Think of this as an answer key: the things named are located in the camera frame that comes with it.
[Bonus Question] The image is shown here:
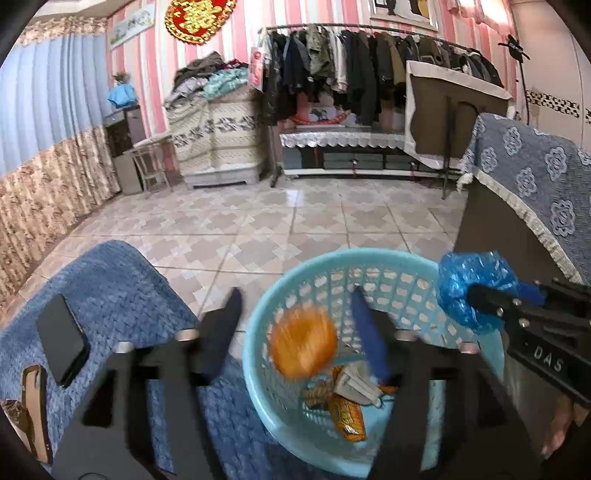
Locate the tan phone case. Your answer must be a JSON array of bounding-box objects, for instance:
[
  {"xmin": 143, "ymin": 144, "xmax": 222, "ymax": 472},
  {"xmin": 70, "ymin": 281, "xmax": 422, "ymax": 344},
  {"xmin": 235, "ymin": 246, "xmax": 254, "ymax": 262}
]
[{"xmin": 21, "ymin": 364, "xmax": 54, "ymax": 465}]

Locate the low stand with lace cloth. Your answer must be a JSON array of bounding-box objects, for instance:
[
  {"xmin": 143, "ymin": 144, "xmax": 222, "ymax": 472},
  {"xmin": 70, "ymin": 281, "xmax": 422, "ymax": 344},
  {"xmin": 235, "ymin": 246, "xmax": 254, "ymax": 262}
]
[{"xmin": 279, "ymin": 127, "xmax": 463, "ymax": 181}]

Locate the dark wooden furniture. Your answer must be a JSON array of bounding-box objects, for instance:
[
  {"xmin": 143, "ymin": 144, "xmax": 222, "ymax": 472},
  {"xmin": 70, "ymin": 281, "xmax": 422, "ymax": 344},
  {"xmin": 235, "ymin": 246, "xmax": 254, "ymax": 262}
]
[{"xmin": 452, "ymin": 182, "xmax": 579, "ymax": 283}]

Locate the blue and floral curtain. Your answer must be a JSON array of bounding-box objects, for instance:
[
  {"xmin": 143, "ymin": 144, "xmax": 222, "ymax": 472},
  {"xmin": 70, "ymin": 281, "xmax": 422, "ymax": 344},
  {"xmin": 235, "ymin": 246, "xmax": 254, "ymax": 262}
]
[{"xmin": 0, "ymin": 18, "xmax": 123, "ymax": 306}]

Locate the pile of folded clothes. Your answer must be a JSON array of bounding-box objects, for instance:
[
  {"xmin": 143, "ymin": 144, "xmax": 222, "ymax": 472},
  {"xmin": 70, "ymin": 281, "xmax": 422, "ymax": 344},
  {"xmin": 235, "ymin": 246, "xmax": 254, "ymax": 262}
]
[{"xmin": 164, "ymin": 52, "xmax": 253, "ymax": 110}]

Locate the orange snack packet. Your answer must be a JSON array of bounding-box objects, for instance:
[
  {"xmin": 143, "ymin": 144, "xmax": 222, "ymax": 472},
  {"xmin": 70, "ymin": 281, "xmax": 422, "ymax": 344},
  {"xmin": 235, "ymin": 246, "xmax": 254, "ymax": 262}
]
[{"xmin": 302, "ymin": 367, "xmax": 368, "ymax": 443}]

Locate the beige paper packet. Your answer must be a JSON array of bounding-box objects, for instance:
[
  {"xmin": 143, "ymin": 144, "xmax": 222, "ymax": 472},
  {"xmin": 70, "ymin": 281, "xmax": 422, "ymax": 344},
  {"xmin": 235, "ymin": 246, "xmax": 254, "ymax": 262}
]
[{"xmin": 332, "ymin": 362, "xmax": 384, "ymax": 407}]

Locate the light blue plastic basket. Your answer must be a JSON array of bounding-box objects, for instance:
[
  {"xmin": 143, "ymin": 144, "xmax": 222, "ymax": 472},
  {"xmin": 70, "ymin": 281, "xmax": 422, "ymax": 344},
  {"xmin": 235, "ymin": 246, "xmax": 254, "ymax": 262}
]
[{"xmin": 242, "ymin": 248, "xmax": 507, "ymax": 479}]

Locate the landscape wall picture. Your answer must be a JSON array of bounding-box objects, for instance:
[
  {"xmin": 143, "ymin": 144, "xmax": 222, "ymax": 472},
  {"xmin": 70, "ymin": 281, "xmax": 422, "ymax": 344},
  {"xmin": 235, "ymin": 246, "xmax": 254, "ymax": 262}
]
[{"xmin": 110, "ymin": 4, "xmax": 156, "ymax": 51}]

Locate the red heart wall decoration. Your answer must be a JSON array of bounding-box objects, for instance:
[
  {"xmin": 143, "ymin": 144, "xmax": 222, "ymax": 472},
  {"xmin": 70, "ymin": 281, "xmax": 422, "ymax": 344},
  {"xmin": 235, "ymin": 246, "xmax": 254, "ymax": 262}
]
[{"xmin": 165, "ymin": 0, "xmax": 238, "ymax": 46}]

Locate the metal clothes rack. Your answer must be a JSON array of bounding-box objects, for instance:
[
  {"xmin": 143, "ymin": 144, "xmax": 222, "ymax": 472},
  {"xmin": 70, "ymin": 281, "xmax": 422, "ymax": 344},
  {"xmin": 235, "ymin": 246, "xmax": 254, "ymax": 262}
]
[{"xmin": 256, "ymin": 23, "xmax": 509, "ymax": 186}]

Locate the brown board with white frame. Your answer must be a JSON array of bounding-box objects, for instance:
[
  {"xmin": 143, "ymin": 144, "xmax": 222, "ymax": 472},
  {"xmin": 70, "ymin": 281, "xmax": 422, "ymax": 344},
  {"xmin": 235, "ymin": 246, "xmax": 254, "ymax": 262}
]
[{"xmin": 404, "ymin": 60, "xmax": 516, "ymax": 169}]

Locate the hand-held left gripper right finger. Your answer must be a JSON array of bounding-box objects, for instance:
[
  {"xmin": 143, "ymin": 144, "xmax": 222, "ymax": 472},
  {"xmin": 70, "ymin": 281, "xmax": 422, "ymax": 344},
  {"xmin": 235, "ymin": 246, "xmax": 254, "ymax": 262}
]
[{"xmin": 349, "ymin": 286, "xmax": 541, "ymax": 480}]

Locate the blue floral furniture cover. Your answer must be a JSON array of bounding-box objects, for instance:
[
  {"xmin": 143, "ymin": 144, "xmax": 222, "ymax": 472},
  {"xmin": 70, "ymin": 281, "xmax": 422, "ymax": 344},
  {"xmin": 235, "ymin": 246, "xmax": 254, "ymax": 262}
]
[{"xmin": 457, "ymin": 113, "xmax": 591, "ymax": 285}]

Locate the patterned cloth covered cabinet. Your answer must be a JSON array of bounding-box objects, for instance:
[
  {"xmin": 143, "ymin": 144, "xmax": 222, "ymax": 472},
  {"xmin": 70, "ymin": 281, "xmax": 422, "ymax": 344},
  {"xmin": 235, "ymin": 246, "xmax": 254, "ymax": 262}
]
[{"xmin": 166, "ymin": 85, "xmax": 273, "ymax": 190}]

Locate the large orange peel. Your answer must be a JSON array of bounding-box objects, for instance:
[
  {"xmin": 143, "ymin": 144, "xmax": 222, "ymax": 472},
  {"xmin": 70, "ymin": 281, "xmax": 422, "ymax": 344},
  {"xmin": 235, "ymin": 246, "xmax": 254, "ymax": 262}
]
[{"xmin": 269, "ymin": 307, "xmax": 339, "ymax": 382}]

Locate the blue knitted blanket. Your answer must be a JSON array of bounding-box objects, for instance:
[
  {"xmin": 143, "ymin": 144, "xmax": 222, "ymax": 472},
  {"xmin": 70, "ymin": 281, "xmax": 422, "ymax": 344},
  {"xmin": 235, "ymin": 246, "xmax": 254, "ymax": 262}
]
[{"xmin": 0, "ymin": 240, "xmax": 289, "ymax": 480}]

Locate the pink hanging bag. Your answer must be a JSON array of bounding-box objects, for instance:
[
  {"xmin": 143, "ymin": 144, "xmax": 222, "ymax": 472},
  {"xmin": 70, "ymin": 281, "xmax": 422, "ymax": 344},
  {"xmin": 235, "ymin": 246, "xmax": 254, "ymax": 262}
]
[{"xmin": 249, "ymin": 46, "xmax": 265, "ymax": 91}]

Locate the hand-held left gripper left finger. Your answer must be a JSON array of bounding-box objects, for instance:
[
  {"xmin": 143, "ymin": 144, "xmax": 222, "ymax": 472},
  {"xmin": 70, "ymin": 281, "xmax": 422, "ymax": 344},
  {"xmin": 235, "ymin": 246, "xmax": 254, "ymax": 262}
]
[{"xmin": 51, "ymin": 287, "xmax": 245, "ymax": 480}]

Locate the grey water dispenser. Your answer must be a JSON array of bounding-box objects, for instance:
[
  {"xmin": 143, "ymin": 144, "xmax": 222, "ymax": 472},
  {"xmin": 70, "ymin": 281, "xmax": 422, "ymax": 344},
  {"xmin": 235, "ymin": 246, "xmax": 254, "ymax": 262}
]
[{"xmin": 102, "ymin": 104, "xmax": 148, "ymax": 195}]

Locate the black wall hook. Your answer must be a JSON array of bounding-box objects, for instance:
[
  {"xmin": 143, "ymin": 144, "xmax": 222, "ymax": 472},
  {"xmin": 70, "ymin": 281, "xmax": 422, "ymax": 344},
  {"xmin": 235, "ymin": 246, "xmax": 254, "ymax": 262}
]
[{"xmin": 499, "ymin": 34, "xmax": 530, "ymax": 61}]

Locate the person's right hand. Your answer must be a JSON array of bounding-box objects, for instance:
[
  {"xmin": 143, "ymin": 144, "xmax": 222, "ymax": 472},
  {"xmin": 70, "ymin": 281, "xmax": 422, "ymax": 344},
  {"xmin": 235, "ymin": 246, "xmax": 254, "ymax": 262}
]
[{"xmin": 540, "ymin": 392, "xmax": 591, "ymax": 462}]

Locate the wall poster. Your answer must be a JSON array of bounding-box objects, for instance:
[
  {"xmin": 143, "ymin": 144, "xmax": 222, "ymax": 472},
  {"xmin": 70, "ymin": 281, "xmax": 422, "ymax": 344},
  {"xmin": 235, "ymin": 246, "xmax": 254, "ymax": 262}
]
[{"xmin": 369, "ymin": 0, "xmax": 440, "ymax": 31}]

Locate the red printed tray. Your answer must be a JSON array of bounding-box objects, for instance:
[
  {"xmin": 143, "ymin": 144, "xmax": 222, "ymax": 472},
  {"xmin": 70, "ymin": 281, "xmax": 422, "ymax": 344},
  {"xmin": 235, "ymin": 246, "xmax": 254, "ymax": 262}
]
[{"xmin": 291, "ymin": 106, "xmax": 356, "ymax": 126}]

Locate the black phone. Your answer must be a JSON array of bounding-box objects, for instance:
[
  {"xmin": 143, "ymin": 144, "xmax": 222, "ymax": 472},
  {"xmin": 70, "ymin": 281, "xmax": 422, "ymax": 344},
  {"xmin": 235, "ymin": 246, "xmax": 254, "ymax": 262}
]
[{"xmin": 36, "ymin": 294, "xmax": 91, "ymax": 389}]

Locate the blue plastic wrap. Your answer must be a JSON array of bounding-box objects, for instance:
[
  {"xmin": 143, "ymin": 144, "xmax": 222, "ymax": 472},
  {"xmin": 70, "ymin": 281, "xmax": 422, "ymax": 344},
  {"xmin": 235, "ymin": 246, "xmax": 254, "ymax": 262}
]
[{"xmin": 438, "ymin": 250, "xmax": 520, "ymax": 333}]

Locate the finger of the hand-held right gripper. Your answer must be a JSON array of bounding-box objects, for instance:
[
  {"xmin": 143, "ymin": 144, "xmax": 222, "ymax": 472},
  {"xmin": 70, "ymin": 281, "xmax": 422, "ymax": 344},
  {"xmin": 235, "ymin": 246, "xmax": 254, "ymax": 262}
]
[
  {"xmin": 516, "ymin": 281, "xmax": 548, "ymax": 306},
  {"xmin": 467, "ymin": 284, "xmax": 523, "ymax": 331}
]

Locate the small round side table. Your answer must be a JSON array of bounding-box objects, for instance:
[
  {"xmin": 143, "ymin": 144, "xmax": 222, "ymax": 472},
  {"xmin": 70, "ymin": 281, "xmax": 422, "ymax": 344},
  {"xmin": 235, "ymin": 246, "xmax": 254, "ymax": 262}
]
[{"xmin": 127, "ymin": 134, "xmax": 177, "ymax": 197}]

